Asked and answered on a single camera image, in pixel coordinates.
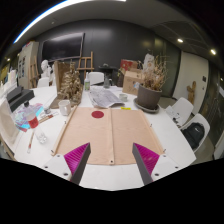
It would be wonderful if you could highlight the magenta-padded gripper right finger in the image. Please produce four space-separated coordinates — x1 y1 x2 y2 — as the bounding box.
132 142 183 186

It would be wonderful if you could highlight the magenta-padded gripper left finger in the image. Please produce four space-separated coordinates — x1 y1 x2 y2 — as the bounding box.
42 142 92 185

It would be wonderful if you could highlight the clear red-labelled drink bottle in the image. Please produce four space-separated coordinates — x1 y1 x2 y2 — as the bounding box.
22 100 48 145

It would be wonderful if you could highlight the long wooden stick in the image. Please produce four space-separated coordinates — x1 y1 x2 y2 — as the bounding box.
50 104 79 156

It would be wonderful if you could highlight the red and white stick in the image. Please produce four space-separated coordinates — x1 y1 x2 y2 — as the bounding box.
26 129 36 154

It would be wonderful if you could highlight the black backpack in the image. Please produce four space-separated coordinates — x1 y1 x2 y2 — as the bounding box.
181 121 206 150

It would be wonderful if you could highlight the holographic colourful book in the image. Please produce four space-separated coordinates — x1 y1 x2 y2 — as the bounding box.
13 103 44 133

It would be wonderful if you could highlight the white mug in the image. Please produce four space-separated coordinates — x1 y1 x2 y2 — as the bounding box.
58 99 72 117

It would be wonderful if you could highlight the grey plant saucer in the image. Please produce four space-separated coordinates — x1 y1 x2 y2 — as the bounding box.
133 97 161 114

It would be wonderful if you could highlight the white chair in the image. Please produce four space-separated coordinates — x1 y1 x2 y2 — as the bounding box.
165 97 195 128
179 113 212 153
36 77 50 89
88 71 105 86

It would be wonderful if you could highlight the white cloth bag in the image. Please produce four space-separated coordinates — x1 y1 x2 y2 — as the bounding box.
0 98 21 146

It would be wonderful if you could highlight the flat round red coaster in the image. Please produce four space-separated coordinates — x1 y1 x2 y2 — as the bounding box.
91 110 105 119

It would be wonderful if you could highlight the grey pot with dried plant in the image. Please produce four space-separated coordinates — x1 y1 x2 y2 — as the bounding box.
136 54 169 111

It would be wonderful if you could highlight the wooden figure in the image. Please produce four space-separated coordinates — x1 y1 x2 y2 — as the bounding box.
186 80 198 105

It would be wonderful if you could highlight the small glass jar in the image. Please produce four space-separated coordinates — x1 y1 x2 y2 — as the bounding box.
118 92 129 102

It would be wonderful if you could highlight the newspaper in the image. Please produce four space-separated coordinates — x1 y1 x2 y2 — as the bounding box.
87 87 126 109

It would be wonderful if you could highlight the golden sculpture on wooden base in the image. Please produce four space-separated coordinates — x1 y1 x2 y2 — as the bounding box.
49 60 84 109

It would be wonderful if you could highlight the white green-labelled spray bottle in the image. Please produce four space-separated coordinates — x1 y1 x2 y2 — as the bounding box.
83 72 92 92

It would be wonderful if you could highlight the cardboard box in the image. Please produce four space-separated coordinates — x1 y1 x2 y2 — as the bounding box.
121 68 146 97

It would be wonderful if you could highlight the white plaster bust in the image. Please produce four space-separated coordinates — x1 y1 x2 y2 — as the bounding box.
39 59 53 80
49 63 56 84

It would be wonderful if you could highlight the white paper bag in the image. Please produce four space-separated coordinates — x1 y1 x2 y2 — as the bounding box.
143 53 155 72

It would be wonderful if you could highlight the red box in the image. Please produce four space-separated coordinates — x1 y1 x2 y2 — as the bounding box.
119 58 139 72

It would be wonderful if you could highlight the white shelf cabinet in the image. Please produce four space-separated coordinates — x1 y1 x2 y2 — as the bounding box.
17 40 40 89

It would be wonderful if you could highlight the red-handled wire loop tool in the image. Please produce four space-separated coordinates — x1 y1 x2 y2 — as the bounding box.
38 111 59 125

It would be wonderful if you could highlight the black wall screen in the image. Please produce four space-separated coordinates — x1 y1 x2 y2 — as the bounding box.
40 32 85 63

